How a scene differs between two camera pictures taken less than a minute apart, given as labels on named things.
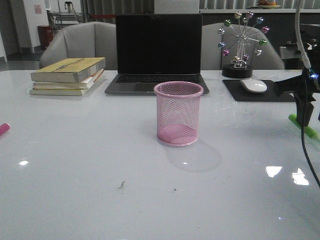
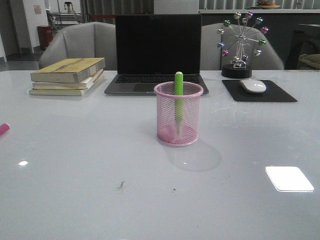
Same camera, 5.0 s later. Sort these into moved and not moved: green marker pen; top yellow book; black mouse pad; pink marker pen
Moved: green marker pen
Not moved: black mouse pad; pink marker pen; top yellow book
